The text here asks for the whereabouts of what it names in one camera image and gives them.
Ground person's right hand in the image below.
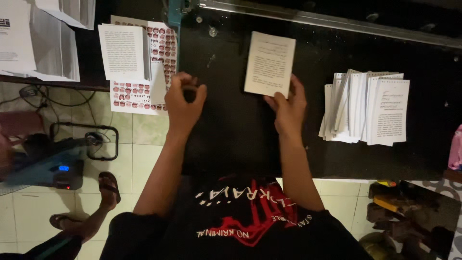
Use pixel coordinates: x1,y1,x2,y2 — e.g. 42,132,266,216
263,74,308,139

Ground person's left hand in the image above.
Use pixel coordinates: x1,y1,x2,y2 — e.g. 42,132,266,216
165,71,208,135

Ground small printed booklet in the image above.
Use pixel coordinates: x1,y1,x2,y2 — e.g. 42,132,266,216
244,31,296,99

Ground small white paper slip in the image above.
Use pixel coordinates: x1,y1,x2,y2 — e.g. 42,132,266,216
149,61,167,105

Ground sticker sheet with faces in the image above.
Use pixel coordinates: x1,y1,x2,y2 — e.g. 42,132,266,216
109,15,178,116

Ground pile of punched printed booklets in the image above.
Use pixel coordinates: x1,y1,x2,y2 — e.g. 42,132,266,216
318,69,411,147

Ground stack of printed pages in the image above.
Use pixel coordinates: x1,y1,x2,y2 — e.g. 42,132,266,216
98,23,152,82

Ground brown sandal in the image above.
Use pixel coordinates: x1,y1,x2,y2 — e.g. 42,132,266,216
98,171,121,205
49,214,83,230

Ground person's black printed shirt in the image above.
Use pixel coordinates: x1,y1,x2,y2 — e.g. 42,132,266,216
100,174,372,260

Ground black floor machine with lights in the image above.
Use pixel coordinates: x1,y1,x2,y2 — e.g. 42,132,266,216
4,134,94,191

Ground stack of large white paper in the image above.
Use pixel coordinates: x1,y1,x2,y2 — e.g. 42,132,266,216
0,0,96,82

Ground box of tools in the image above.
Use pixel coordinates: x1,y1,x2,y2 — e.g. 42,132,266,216
359,180,462,260

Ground pink object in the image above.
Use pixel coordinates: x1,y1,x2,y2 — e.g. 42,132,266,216
448,124,462,171

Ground black metal frame stand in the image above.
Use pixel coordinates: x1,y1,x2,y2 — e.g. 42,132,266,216
49,122,120,162

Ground metal cutter rail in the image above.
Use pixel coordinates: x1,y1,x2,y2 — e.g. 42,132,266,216
198,0,462,50

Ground black cables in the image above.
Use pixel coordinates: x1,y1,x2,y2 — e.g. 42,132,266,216
0,84,97,120

